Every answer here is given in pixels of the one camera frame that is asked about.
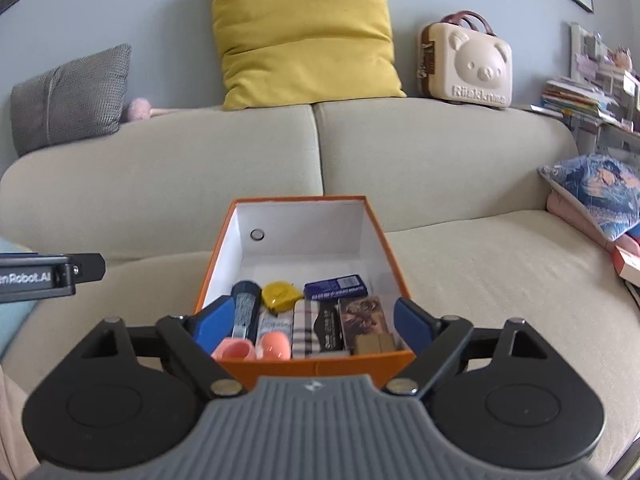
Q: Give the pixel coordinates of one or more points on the light blue cushion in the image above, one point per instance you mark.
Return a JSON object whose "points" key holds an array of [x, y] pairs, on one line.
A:
{"points": [[12, 320]]}

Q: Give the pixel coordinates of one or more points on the houndstooth pillow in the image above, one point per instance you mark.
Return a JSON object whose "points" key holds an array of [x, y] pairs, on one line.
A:
{"points": [[70, 100]]}

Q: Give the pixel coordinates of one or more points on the black box with white print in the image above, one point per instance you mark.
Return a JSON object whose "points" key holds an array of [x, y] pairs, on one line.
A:
{"points": [[328, 330]]}

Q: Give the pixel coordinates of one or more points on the blue printed pillow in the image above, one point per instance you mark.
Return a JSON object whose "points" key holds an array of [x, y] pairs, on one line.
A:
{"points": [[600, 190]]}

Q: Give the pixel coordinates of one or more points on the yellow pillow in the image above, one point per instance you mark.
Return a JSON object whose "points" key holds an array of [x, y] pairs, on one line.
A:
{"points": [[305, 35]]}

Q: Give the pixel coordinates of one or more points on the orange cardboard box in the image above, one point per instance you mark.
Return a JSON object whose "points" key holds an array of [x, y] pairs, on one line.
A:
{"points": [[325, 367]]}

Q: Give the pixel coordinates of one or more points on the blue metal tin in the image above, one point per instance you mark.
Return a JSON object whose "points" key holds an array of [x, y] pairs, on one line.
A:
{"points": [[336, 286]]}

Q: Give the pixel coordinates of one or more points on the red book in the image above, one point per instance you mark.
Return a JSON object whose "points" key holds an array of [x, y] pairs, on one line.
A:
{"points": [[627, 260]]}

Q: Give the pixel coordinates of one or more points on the white cream tube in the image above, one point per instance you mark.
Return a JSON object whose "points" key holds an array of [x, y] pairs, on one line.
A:
{"points": [[274, 321]]}

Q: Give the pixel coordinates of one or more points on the brown printed card box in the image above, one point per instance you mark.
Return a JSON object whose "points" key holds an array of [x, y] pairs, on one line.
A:
{"points": [[365, 317]]}

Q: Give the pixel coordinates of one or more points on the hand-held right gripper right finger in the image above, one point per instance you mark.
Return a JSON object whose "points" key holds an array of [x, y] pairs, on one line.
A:
{"points": [[410, 322]]}

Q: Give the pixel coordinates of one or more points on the black spray can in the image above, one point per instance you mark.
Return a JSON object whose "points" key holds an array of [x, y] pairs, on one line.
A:
{"points": [[245, 310]]}

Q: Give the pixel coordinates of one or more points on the yellow tape measure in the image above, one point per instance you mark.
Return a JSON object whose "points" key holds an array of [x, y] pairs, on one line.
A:
{"points": [[281, 294]]}

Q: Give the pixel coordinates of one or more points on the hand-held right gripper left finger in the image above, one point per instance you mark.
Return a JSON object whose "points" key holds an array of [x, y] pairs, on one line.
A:
{"points": [[215, 322]]}

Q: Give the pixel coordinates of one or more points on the salmon pink bottle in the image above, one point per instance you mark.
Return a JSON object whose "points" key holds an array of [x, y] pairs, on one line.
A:
{"points": [[272, 345]]}

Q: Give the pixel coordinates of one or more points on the small brown cardboard box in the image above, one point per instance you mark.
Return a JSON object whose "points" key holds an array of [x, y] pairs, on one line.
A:
{"points": [[375, 345]]}

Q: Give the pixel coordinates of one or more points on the pink plush toy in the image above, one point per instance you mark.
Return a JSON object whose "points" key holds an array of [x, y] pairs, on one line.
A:
{"points": [[140, 109]]}

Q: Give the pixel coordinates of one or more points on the stack of books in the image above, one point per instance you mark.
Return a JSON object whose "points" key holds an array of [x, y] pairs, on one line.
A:
{"points": [[575, 100]]}

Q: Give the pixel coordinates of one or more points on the beige sofa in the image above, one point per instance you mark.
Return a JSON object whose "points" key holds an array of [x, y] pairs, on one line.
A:
{"points": [[450, 170]]}

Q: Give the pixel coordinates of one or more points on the cream bear suitcase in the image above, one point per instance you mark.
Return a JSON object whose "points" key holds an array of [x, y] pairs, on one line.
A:
{"points": [[470, 65]]}

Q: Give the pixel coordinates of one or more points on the white shelf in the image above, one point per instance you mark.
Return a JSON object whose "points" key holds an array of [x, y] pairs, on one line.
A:
{"points": [[600, 60]]}

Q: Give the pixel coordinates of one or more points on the plaid case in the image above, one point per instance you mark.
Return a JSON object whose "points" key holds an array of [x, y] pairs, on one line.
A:
{"points": [[305, 327]]}

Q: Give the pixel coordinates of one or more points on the pink pump bottle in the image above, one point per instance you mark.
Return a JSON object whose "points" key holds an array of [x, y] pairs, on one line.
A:
{"points": [[232, 349]]}

